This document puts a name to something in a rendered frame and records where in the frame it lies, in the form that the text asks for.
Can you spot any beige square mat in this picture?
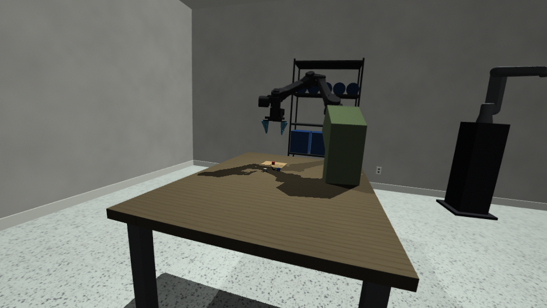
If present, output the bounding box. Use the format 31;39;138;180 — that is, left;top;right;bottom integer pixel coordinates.
259;161;287;169

